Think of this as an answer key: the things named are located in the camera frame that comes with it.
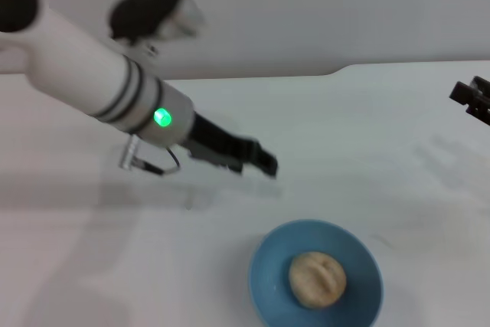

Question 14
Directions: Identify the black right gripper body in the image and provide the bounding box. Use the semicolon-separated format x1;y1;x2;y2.
465;91;490;127

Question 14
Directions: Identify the beige egg yolk pastry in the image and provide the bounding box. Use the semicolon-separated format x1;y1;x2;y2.
287;251;348;309

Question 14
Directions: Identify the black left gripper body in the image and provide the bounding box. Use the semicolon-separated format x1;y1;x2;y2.
182;111;265;177

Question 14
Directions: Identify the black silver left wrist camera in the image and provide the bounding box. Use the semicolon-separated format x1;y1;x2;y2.
107;0;206;56

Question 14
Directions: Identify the blue bowl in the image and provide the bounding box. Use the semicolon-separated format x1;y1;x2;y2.
247;219;384;327

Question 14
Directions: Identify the left arm cable with connector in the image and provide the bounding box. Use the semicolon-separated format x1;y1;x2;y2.
117;136;183;177

